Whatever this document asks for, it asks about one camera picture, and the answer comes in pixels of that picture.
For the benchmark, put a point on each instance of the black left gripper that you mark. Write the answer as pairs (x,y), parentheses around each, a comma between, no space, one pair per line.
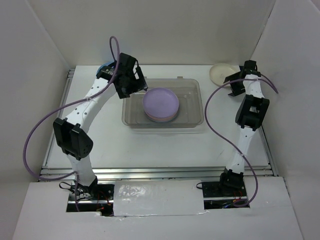
(139,84)

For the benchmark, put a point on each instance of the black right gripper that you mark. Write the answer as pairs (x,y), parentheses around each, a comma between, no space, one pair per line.
(236,90)

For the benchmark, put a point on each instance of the cream plastic plate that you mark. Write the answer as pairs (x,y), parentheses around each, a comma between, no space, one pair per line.
(220,71)

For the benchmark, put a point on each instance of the blue plastic plate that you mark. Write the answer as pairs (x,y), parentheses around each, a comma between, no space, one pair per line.
(111,64)

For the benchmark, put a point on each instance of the purple plate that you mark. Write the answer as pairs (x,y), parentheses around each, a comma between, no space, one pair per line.
(160,102)

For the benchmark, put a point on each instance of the pink plastic plate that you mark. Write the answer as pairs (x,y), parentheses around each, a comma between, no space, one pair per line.
(151,116)

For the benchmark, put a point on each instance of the white strawberry pattern plate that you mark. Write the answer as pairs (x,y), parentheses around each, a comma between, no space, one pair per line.
(162,120)

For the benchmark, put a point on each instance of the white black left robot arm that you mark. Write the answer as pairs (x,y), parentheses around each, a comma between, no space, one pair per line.
(71,132)

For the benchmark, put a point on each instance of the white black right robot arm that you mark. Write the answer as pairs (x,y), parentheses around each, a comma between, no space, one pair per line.
(249,118)

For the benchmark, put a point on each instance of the clear plastic bin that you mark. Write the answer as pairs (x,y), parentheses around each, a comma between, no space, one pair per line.
(190,113)

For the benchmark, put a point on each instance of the white taped cover sheet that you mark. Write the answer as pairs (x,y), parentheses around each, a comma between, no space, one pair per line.
(157,198)

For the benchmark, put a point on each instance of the aluminium frame rail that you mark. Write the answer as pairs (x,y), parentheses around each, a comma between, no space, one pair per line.
(158,173)

